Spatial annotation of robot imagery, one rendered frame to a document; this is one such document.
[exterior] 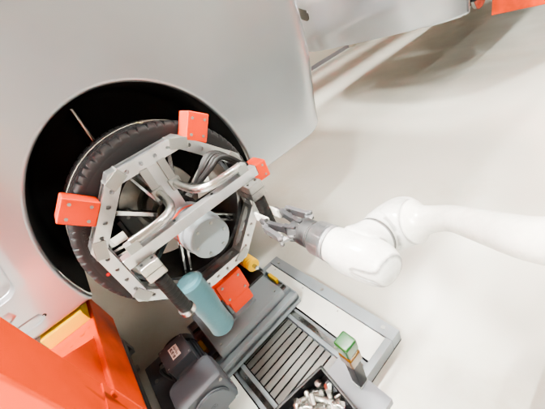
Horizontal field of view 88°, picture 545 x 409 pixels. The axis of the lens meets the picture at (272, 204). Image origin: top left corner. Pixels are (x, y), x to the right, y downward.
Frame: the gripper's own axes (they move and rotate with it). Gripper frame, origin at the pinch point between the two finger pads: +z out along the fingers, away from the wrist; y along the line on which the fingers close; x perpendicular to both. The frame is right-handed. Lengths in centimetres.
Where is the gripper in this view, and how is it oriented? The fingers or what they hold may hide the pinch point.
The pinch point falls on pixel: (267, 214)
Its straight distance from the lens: 87.3
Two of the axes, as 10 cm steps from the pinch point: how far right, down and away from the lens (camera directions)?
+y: 7.1, -5.8, 4.0
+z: -6.2, -2.5, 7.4
